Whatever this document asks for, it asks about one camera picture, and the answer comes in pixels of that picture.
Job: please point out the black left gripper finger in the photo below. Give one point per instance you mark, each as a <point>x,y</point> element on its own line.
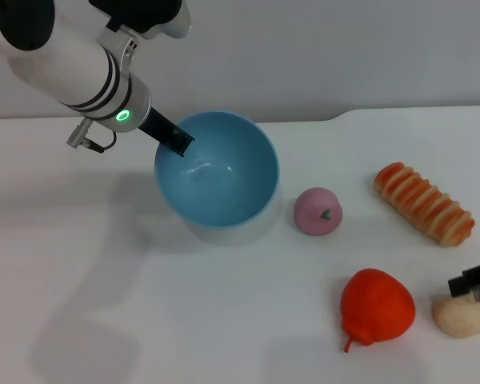
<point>182,142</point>

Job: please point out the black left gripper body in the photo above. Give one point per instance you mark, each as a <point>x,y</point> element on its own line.
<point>160,126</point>

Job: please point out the beige egg yolk pastry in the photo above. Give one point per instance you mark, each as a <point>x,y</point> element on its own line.
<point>462,316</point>

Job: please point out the blue plastic bowl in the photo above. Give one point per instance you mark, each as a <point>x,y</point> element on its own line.
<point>224,192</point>

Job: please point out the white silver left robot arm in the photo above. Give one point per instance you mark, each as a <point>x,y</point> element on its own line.
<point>64,68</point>

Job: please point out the orange striped long bread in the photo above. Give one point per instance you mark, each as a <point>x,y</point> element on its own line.
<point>424,204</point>

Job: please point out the red bell pepper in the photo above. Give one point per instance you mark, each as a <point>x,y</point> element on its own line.
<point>378,306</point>

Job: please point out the pink peach bun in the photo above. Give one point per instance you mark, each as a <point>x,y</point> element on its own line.
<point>314,216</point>

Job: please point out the left wrist camera housing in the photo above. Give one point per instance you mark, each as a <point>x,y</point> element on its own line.
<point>144,16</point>

